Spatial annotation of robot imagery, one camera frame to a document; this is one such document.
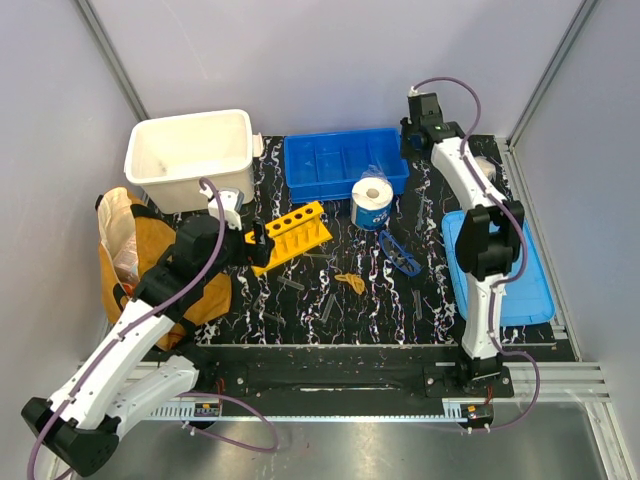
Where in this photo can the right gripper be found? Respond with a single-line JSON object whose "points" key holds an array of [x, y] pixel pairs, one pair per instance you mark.
{"points": [[406, 127]]}

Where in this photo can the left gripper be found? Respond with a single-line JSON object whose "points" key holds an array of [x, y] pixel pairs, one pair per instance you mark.
{"points": [[257, 254]]}

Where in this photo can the yellow test tube rack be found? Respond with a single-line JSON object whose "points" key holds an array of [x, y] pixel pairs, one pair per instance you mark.
{"points": [[294, 234]]}

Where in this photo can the glass test tube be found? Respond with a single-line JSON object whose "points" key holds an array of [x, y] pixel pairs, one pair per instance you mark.
{"points": [[328, 308], [417, 304], [290, 283]]}

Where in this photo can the plastic pipette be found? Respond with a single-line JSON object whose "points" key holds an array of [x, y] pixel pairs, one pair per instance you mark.
{"points": [[419, 222], [424, 201]]}

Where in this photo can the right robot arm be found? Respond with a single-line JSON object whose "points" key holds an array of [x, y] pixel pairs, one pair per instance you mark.
{"points": [[489, 243]]}

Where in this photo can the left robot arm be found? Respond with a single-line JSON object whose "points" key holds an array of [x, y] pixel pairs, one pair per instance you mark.
{"points": [[84, 421]]}

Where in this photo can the white gauze in bag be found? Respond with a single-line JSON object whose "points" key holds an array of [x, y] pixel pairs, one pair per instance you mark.
{"points": [[487, 167]]}

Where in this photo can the wrapped tissue paper roll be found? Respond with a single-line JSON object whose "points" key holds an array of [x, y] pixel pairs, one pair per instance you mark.
{"points": [[371, 199]]}

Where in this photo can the blue compartment tray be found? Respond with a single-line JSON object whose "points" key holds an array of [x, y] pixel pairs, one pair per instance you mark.
{"points": [[325, 166]]}

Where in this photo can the tan rubber tubing knot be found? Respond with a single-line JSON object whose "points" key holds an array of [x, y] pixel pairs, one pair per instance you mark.
{"points": [[356, 283]]}

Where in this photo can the white plastic bin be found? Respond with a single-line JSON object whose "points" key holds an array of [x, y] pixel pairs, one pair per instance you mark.
{"points": [[167, 156]]}

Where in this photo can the blue safety goggles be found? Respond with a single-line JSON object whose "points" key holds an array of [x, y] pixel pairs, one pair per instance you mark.
{"points": [[399, 257]]}

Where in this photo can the light blue plastic lid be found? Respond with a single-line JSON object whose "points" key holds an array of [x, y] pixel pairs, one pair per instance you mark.
{"points": [[526, 302]]}

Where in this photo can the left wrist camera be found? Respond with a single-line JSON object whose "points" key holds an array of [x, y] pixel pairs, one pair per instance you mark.
{"points": [[228, 207]]}

